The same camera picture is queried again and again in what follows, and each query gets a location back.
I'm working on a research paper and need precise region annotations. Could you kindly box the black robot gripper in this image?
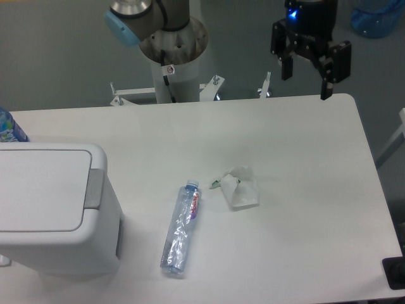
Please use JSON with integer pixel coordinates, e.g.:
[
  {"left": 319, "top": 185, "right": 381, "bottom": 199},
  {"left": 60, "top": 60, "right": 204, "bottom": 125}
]
[{"left": 270, "top": 1, "right": 352, "bottom": 100}]

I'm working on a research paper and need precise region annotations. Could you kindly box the white frame at right edge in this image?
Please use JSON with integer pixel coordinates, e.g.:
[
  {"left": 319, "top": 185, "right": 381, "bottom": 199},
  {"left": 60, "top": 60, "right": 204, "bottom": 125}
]
[{"left": 375, "top": 108, "right": 404, "bottom": 170}]

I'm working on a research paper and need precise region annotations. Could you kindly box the crumpled white paper wrapper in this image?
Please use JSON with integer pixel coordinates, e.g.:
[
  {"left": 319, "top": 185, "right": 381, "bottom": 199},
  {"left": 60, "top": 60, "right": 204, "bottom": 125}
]
[{"left": 209, "top": 166, "right": 260, "bottom": 211}]

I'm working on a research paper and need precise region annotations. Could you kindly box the blue labelled bottle at left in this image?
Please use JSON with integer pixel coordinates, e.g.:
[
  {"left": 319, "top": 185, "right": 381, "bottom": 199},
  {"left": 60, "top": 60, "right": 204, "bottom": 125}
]
[{"left": 0, "top": 108, "right": 30, "bottom": 143}]

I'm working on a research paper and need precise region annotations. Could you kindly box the crushed clear plastic bottle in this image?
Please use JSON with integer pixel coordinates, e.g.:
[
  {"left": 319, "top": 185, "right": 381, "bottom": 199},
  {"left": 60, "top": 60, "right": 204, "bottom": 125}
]
[{"left": 160, "top": 180, "right": 201, "bottom": 274}]

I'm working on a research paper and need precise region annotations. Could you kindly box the black device at table edge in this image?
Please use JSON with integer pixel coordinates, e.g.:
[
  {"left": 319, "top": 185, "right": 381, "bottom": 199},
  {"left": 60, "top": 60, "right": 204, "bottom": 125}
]
[{"left": 382, "top": 256, "right": 404, "bottom": 290}]

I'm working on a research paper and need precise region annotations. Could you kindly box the white trash can lid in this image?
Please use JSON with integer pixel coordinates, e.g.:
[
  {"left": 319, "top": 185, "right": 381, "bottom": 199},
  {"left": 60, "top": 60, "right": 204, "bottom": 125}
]
[{"left": 1, "top": 149, "right": 105, "bottom": 232}]

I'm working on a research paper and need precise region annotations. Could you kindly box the white trash can body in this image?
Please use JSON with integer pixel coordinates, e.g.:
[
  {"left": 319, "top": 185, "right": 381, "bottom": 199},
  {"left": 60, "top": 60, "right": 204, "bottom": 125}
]
[{"left": 1, "top": 142, "right": 124, "bottom": 275}]

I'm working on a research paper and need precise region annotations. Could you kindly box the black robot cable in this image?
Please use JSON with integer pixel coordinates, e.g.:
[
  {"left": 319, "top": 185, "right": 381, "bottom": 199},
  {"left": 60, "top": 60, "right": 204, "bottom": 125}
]
[{"left": 159, "top": 49, "right": 177, "bottom": 104}]

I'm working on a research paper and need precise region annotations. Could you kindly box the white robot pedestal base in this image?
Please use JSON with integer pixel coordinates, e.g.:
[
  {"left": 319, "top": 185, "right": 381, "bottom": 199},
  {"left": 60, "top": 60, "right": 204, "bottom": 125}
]
[{"left": 109, "top": 16, "right": 272, "bottom": 106}]

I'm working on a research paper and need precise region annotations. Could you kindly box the blue water jug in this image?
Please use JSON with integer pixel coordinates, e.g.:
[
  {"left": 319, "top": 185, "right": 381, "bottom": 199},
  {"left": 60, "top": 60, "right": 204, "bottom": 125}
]
[{"left": 350, "top": 1, "right": 404, "bottom": 39}]

